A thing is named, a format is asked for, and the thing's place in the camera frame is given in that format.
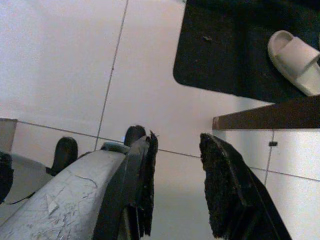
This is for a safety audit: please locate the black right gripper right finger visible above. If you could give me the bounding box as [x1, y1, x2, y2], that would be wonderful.
[199, 132, 294, 240]

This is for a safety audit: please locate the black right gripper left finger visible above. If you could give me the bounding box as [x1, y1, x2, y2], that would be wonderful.
[93, 130, 159, 240]

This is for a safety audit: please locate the black robot right foot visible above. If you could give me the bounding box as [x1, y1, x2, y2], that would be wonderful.
[123, 124, 148, 149]

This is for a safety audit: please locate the black robot foot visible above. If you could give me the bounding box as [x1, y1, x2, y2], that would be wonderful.
[49, 136, 79, 177]
[123, 124, 148, 149]

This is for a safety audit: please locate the black robot left foot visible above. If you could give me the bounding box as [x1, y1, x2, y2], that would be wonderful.
[49, 136, 79, 177]

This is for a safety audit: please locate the dark brown wooden table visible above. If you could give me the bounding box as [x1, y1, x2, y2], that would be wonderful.
[212, 95, 320, 132]

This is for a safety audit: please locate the black floor mat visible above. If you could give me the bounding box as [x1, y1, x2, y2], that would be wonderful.
[172, 0, 320, 104]

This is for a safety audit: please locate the pale furniture panel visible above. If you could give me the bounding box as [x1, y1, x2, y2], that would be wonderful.
[0, 118, 19, 152]

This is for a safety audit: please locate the white slide slipper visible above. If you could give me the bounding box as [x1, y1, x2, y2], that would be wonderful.
[266, 29, 320, 97]

